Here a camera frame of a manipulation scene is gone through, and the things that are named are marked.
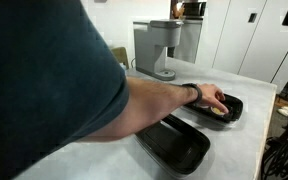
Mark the bare person hand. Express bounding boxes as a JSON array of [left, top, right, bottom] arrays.
[[197, 83, 231, 115]]

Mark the yellow lid coffee pod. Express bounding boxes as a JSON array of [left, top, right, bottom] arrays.
[[210, 106, 226, 117]]

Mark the black plastic tray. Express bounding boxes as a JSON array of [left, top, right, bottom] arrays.
[[134, 113, 212, 176], [180, 92, 245, 125]]

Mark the bare person forearm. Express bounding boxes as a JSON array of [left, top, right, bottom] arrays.
[[77, 77, 198, 143]]

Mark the grey coffee machine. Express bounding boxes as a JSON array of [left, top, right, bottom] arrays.
[[133, 19, 184, 82]]

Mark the black wristband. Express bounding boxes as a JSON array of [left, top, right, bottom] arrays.
[[181, 82, 204, 105]]

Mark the black cabinet handle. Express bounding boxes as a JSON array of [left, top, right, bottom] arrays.
[[248, 12, 259, 24]]

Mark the black cable bundle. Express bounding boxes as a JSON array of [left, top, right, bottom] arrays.
[[260, 126, 288, 180]]

